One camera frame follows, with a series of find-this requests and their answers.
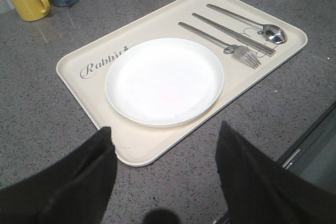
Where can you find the silver drawer handle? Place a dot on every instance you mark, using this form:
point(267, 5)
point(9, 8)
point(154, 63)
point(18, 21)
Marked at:
point(289, 161)

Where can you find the silver chopstick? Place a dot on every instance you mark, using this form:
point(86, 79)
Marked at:
point(231, 32)
point(236, 38)

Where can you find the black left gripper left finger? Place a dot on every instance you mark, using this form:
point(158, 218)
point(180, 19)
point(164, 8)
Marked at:
point(76, 189)

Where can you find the silver spoon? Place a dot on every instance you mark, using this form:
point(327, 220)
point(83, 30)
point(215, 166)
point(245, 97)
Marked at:
point(272, 32)

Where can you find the white round plate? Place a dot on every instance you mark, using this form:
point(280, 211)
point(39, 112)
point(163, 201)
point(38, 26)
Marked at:
point(164, 82)

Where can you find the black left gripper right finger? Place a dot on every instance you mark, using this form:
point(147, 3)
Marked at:
point(258, 190)

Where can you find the cream rabbit serving tray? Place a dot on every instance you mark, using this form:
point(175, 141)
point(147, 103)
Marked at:
point(84, 70)

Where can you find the silver fork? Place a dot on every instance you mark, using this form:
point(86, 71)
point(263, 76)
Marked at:
point(241, 53)

